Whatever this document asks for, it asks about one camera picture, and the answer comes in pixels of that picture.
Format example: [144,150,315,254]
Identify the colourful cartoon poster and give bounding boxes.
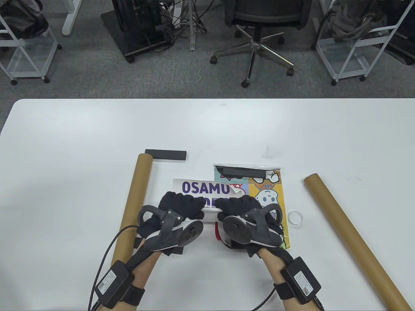
[213,164,291,250]

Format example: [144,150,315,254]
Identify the grey bag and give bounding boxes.
[326,0,388,42]

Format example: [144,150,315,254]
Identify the person's left forearm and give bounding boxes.
[107,248,162,311]

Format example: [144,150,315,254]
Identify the tangled black cables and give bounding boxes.
[158,0,224,35]

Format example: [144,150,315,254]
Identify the black rectangular bar weight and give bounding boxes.
[145,149,188,161]
[216,166,265,179]
[134,237,184,255]

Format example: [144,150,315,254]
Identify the white wire cart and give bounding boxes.
[0,12,63,85]
[315,0,415,86]

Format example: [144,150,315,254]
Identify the brown cardboard mailing tube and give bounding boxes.
[303,173,412,311]
[110,153,153,268]

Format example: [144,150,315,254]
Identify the grey handheld controller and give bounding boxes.
[223,205,283,248]
[137,205,204,251]

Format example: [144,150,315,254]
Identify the black equipment base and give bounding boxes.
[373,0,415,66]

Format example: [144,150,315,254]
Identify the black office chair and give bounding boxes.
[210,0,312,88]

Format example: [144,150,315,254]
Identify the black rolling equipment cart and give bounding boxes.
[101,0,174,63]

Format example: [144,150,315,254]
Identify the person's left hand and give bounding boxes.
[138,191,206,257]

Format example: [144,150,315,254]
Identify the white desk leg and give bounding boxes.
[62,0,83,36]

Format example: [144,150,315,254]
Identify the clear acrylic post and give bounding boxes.
[189,0,197,52]

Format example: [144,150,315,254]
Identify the black wrist sensor box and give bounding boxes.
[280,257,321,305]
[95,260,135,309]

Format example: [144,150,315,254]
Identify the black bag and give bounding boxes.
[0,0,49,40]

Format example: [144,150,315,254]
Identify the black wrist strap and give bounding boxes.
[122,282,145,306]
[273,281,297,302]

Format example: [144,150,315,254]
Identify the white poster purple lettering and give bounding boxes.
[172,178,240,224]

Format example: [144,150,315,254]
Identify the person's right hand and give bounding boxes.
[215,194,295,264]

